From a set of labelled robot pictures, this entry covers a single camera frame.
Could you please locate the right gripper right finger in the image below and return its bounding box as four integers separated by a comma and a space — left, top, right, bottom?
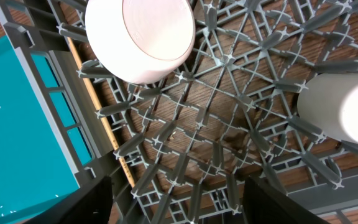
242, 177, 328, 224

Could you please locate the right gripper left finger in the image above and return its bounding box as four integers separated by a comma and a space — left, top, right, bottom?
25, 176, 113, 224

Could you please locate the white cup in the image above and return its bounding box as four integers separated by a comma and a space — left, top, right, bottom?
297, 73, 358, 144

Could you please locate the wooden chopstick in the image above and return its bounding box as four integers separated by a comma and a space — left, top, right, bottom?
67, 37, 136, 188

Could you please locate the grey dishwasher rack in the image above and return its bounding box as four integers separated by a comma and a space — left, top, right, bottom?
0, 0, 358, 223

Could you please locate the teal serving tray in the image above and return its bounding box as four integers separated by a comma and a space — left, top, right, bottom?
0, 37, 79, 223

